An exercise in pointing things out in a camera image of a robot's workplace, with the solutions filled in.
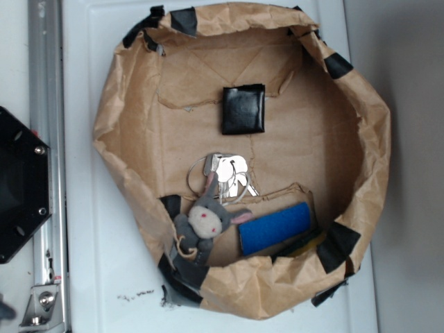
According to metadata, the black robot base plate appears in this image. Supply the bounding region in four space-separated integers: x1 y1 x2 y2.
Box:
1 108 51 264

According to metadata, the aluminium extrusion rail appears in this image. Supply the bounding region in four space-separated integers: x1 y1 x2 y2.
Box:
28 1 71 332

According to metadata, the grey plush donkey keychain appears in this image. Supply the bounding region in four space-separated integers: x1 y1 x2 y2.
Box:
173 171 253 266

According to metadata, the brown paper bag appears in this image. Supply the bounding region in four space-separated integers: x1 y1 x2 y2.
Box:
93 2 391 319

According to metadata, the silver key bunch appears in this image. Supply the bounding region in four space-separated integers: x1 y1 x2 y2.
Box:
186 153 259 206

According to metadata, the white tray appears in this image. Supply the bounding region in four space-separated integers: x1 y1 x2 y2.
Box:
62 1 378 332

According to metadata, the metal corner bracket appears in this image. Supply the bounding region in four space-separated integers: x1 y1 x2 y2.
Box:
19 284 62 332

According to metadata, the yellow green scouring sponge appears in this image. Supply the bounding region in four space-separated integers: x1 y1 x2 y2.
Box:
271 228 326 262

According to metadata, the blue sponge block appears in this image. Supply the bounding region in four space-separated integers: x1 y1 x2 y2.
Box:
239 203 311 256

